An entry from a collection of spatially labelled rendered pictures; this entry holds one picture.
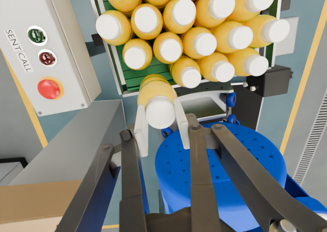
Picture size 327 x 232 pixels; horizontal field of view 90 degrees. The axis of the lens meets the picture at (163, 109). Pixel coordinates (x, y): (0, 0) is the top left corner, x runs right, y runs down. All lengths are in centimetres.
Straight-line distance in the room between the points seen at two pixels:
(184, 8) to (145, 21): 7
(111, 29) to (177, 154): 30
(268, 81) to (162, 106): 36
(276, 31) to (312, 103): 182
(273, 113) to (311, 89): 39
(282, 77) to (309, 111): 169
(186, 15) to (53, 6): 22
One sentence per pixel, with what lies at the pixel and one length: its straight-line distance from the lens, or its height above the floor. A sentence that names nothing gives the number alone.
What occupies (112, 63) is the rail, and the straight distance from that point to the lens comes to 44.
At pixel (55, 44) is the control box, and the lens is 34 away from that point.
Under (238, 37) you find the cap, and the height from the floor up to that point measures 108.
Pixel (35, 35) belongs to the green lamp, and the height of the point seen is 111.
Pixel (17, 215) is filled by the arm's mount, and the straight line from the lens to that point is 63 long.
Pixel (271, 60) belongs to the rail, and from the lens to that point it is 52.
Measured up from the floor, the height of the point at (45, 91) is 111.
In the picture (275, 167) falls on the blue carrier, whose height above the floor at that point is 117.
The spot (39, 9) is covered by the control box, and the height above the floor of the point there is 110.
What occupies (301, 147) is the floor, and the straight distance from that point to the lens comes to 244.
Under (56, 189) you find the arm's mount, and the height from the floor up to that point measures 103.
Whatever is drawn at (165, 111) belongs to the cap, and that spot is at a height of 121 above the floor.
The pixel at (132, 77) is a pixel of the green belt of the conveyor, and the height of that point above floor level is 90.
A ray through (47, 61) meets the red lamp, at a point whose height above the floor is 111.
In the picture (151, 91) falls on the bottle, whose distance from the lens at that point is 23.
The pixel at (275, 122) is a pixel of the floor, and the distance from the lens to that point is 203.
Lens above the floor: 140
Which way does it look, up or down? 66 degrees down
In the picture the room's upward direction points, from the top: 172 degrees clockwise
